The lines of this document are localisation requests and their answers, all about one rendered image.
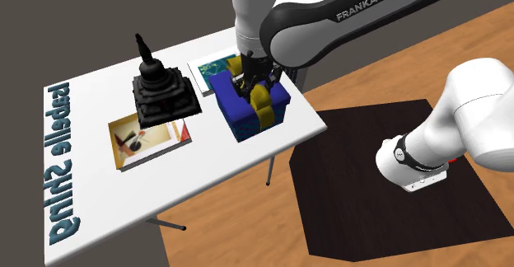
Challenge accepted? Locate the teal cover book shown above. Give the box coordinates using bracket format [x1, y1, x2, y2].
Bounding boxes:
[186, 52, 242, 98]

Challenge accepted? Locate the white folding table teal lettering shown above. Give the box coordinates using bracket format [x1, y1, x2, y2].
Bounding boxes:
[42, 26, 329, 267]

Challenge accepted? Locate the black stupa figure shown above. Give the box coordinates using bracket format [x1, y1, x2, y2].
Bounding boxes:
[132, 33, 203, 130]

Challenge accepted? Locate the blue gift box yellow ribbon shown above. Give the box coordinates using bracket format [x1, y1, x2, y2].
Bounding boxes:
[208, 54, 292, 144]

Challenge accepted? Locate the dark robot stand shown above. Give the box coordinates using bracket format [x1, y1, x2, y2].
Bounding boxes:
[288, 98, 514, 264]

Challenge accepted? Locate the yellow cover book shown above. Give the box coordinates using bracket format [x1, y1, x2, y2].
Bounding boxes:
[107, 112, 194, 174]

